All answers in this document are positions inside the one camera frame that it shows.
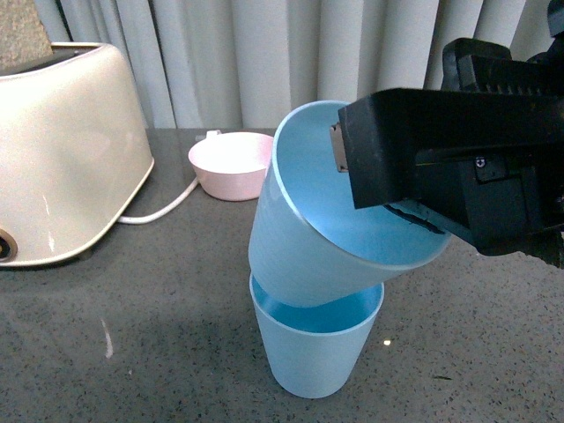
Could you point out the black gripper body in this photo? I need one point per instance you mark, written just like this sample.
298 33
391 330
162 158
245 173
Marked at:
499 185

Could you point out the black gripper finger inside cup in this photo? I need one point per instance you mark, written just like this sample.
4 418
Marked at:
377 139

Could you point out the light blue cup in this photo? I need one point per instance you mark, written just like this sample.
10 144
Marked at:
312 351
308 244

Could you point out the pink bowl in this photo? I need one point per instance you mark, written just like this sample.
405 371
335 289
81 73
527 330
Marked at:
232 166

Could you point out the grey curtain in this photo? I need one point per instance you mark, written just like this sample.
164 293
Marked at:
246 64

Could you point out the cream white toaster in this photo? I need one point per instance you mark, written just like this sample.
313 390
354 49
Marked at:
74 152

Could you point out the slice of toast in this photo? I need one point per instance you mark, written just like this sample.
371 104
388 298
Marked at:
23 36

